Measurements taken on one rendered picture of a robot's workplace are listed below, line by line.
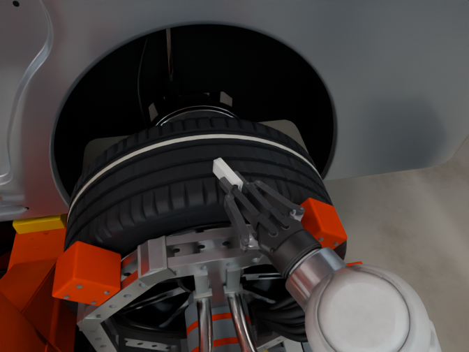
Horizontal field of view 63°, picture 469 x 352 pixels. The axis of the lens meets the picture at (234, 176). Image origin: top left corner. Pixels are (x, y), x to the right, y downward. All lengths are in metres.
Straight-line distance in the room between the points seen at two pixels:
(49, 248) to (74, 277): 0.62
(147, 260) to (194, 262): 0.08
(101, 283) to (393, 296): 0.49
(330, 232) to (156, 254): 0.30
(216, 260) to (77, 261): 0.23
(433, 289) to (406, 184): 0.67
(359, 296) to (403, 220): 1.97
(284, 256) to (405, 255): 1.64
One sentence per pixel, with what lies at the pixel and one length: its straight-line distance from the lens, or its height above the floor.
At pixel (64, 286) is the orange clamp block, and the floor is 1.11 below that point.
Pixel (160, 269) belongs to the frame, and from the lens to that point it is 0.66.
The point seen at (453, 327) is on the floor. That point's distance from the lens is 2.08.
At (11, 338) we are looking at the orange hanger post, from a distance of 0.92.
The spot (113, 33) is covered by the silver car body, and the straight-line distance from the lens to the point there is 0.86.
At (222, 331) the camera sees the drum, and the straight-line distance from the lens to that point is 0.83.
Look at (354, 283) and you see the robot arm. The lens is 0.34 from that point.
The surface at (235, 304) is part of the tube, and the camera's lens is 0.74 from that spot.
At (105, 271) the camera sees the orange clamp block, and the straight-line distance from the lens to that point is 0.72.
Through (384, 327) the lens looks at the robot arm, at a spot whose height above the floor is 1.40.
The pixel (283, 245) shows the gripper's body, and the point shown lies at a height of 1.22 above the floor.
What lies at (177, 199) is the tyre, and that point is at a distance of 0.67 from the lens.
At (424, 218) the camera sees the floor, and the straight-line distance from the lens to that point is 2.36.
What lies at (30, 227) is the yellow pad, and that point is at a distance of 1.33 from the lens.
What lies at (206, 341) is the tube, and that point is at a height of 1.01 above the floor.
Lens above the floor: 1.69
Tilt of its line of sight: 48 degrees down
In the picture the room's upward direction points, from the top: 2 degrees clockwise
